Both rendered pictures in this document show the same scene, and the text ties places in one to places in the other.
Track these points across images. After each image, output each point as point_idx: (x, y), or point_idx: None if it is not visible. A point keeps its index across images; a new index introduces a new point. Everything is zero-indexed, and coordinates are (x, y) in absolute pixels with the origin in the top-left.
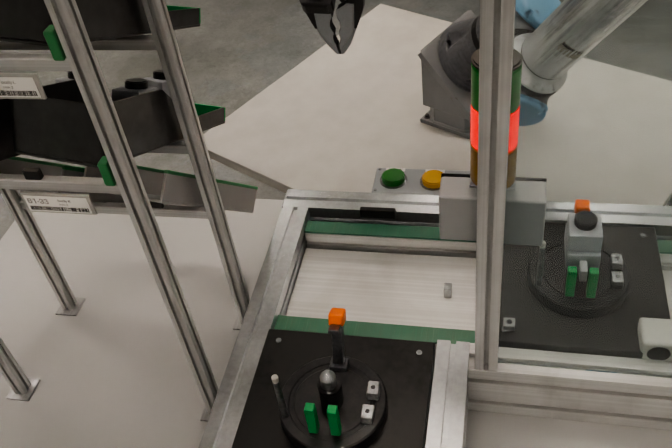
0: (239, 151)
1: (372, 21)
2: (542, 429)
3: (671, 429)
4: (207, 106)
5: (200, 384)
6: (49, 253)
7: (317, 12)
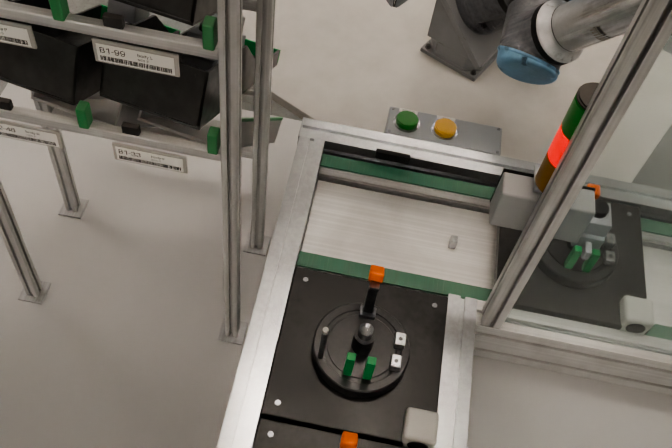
0: None
1: None
2: (523, 375)
3: (627, 385)
4: None
5: (228, 312)
6: (66, 159)
7: None
